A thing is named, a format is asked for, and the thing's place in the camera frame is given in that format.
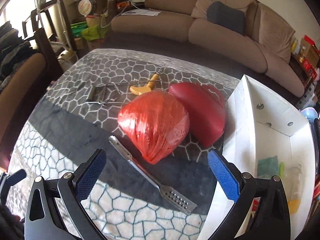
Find teal knitted cloth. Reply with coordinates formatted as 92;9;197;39
257;155;279;179

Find green handled peeler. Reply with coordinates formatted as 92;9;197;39
278;161;285;178

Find wire metal tongs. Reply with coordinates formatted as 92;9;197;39
86;81;151;106

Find dark red pouch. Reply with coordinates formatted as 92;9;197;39
169;82;227;148

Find red raffia string ball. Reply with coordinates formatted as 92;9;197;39
117;89;190;165

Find yellow handled corkscrew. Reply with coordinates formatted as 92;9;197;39
130;68;163;96

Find white cardboard box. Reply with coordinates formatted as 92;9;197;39
199;76;318;239

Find small metal grater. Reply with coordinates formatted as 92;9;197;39
108;135;198;215

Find white coat stand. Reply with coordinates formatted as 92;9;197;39
34;0;78;64

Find dark blue lumbar cushion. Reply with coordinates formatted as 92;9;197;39
206;1;246;35

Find brown sofa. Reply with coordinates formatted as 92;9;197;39
111;0;305;97

